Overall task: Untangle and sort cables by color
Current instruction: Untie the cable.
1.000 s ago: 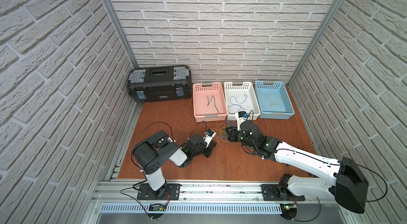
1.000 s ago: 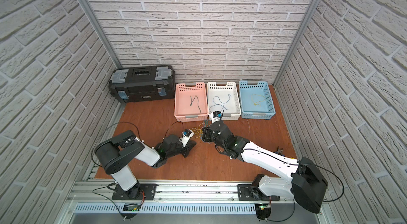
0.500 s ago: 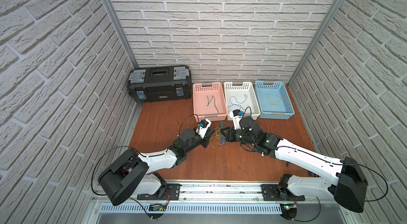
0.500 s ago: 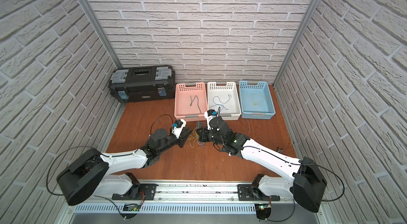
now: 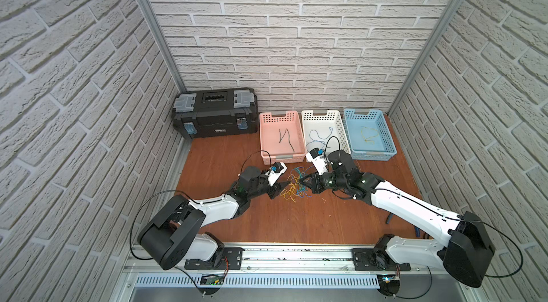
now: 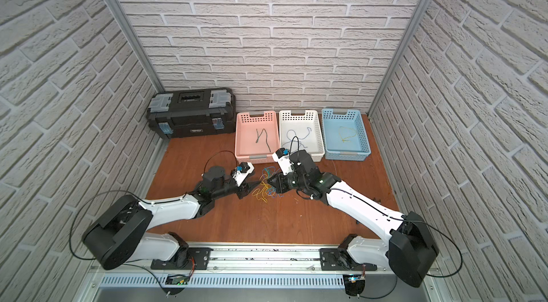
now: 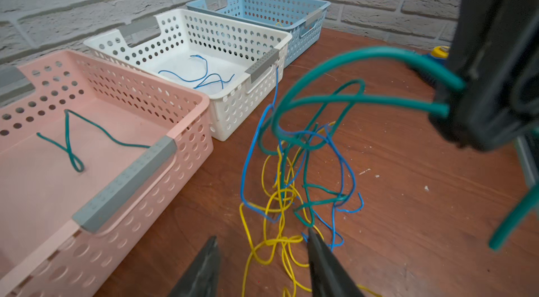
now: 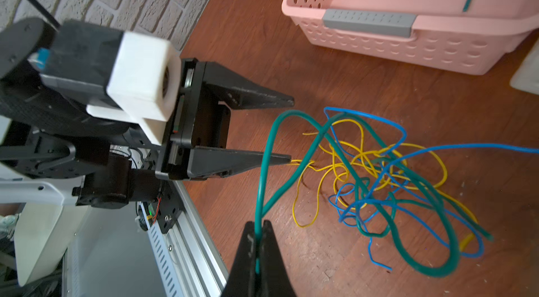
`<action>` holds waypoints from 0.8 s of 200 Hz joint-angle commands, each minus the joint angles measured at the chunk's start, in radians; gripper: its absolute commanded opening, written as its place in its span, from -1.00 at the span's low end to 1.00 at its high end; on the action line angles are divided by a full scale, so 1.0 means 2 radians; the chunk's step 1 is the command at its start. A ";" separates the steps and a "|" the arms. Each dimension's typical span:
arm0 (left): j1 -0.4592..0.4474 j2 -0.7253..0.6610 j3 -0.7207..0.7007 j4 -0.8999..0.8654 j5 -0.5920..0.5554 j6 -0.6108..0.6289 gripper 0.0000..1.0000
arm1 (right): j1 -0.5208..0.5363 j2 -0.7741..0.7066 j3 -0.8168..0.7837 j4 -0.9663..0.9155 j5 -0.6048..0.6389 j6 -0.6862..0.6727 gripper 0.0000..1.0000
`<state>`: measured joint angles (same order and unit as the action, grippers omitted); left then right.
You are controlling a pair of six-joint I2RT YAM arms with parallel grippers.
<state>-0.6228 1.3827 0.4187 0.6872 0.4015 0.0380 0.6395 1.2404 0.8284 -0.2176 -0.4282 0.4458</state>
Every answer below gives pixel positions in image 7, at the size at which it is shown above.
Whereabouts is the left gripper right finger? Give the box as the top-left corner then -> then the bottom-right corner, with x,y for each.
307,228 -> 365,297

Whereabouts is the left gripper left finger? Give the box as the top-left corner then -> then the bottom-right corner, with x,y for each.
168,236 -> 221,297

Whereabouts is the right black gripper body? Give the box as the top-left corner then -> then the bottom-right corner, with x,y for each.
430,0 -> 538,152

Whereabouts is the green wire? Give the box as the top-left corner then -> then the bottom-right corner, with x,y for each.
36,108 -> 152,173
256,46 -> 539,252

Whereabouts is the blue wire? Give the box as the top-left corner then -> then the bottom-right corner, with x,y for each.
157,54 -> 236,90

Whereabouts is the yellow blue small tool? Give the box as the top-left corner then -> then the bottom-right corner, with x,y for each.
410,45 -> 451,87

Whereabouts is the pink perforated basket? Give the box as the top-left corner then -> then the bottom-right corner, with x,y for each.
1,50 -> 213,296

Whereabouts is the blue perforated basket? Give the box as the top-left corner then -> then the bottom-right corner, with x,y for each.
186,0 -> 331,65

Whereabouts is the white perforated basket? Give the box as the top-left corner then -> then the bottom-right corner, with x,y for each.
84,9 -> 293,141

